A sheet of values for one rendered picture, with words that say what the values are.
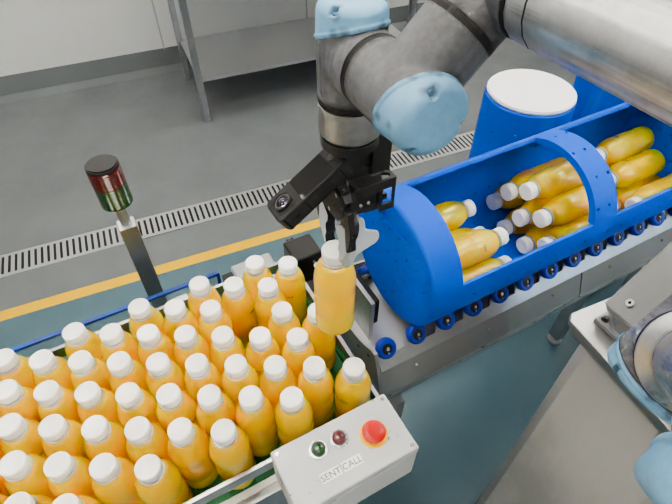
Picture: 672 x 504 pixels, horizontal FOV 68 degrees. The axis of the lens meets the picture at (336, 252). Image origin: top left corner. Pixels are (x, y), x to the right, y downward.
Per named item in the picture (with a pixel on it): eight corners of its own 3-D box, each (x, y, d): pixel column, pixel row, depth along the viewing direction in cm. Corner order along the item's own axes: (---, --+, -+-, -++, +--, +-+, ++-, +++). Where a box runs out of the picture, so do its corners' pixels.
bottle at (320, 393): (305, 433, 97) (300, 392, 84) (296, 402, 101) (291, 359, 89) (338, 423, 98) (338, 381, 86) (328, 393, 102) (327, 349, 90)
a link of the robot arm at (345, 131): (337, 124, 53) (303, 90, 58) (337, 159, 57) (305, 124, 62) (396, 106, 56) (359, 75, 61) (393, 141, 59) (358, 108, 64)
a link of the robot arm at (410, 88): (478, 27, 38) (401, -18, 45) (382, 141, 42) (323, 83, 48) (515, 79, 44) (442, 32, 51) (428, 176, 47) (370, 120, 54)
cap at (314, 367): (306, 383, 86) (306, 378, 85) (300, 364, 88) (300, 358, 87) (328, 377, 87) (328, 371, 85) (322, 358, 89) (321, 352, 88)
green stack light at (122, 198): (136, 206, 102) (129, 187, 99) (104, 216, 100) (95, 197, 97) (129, 188, 106) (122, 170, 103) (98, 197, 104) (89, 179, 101)
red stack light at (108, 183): (129, 187, 99) (123, 171, 96) (95, 197, 97) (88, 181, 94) (122, 169, 103) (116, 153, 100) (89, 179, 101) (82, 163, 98)
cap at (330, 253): (351, 252, 75) (352, 244, 74) (341, 270, 73) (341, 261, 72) (328, 244, 76) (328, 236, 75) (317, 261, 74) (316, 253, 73)
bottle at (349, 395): (344, 392, 102) (346, 348, 90) (374, 407, 100) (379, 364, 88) (328, 419, 98) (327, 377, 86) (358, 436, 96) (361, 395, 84)
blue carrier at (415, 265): (699, 215, 131) (764, 118, 111) (424, 353, 103) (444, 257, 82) (610, 160, 149) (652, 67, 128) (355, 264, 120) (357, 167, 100)
